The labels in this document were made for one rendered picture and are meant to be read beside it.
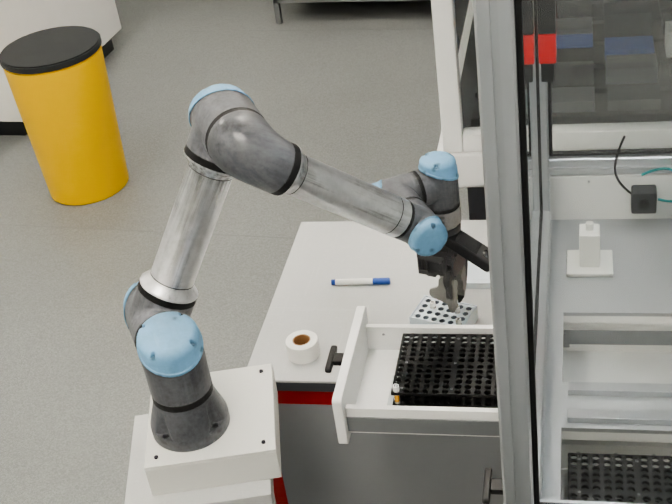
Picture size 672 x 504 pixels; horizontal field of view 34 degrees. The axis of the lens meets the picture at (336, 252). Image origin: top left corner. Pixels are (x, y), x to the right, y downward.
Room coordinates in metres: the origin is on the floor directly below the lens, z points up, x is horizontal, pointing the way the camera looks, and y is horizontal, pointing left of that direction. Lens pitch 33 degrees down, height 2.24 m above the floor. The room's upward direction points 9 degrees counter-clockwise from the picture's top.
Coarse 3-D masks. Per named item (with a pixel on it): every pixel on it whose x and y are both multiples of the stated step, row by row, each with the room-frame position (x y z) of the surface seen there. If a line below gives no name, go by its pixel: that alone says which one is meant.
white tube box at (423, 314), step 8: (424, 296) 1.96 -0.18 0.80; (424, 304) 1.94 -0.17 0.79; (440, 304) 1.93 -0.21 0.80; (464, 304) 1.91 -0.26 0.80; (472, 304) 1.91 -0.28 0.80; (416, 312) 1.91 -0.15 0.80; (424, 312) 1.91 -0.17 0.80; (432, 312) 1.90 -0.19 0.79; (440, 312) 1.90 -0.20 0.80; (448, 312) 1.89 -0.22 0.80; (464, 312) 1.89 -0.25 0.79; (472, 312) 1.88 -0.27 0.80; (416, 320) 1.89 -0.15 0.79; (424, 320) 1.88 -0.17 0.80; (432, 320) 1.89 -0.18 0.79; (440, 320) 1.88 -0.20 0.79; (448, 320) 1.87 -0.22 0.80; (464, 320) 1.86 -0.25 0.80; (472, 320) 1.88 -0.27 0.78
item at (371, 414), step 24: (384, 336) 1.75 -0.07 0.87; (408, 336) 1.74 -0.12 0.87; (384, 360) 1.72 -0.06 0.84; (360, 384) 1.65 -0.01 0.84; (384, 384) 1.64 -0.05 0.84; (360, 408) 1.52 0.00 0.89; (384, 408) 1.51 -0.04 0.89; (408, 408) 1.50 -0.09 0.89; (432, 408) 1.49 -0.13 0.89; (456, 408) 1.48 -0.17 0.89; (480, 408) 1.47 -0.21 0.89; (360, 432) 1.52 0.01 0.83; (384, 432) 1.51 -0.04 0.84; (408, 432) 1.50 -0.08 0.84; (432, 432) 1.48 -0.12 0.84; (456, 432) 1.47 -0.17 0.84; (480, 432) 1.46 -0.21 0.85
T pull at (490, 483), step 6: (486, 468) 1.31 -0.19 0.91; (486, 474) 1.29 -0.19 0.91; (486, 480) 1.28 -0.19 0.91; (492, 480) 1.28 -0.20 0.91; (498, 480) 1.28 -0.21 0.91; (486, 486) 1.27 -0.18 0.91; (492, 486) 1.27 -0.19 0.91; (498, 486) 1.26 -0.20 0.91; (486, 492) 1.25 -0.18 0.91; (492, 492) 1.26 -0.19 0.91; (498, 492) 1.26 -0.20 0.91; (486, 498) 1.24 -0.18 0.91
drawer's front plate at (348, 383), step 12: (360, 312) 1.76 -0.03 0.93; (360, 324) 1.73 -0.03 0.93; (360, 336) 1.71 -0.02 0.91; (348, 348) 1.66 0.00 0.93; (360, 348) 1.70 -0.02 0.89; (348, 360) 1.62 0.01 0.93; (360, 360) 1.69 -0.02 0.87; (348, 372) 1.59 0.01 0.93; (360, 372) 1.67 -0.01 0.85; (336, 384) 1.56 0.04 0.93; (348, 384) 1.58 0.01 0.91; (336, 396) 1.52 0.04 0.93; (348, 396) 1.56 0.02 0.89; (336, 408) 1.51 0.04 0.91; (336, 420) 1.51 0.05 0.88; (348, 432) 1.52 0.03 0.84
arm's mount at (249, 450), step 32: (224, 384) 1.71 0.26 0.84; (256, 384) 1.70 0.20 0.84; (256, 416) 1.61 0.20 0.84; (160, 448) 1.56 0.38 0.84; (224, 448) 1.53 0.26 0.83; (256, 448) 1.52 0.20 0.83; (160, 480) 1.51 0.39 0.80; (192, 480) 1.51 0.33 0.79; (224, 480) 1.51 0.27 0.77; (256, 480) 1.51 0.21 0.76
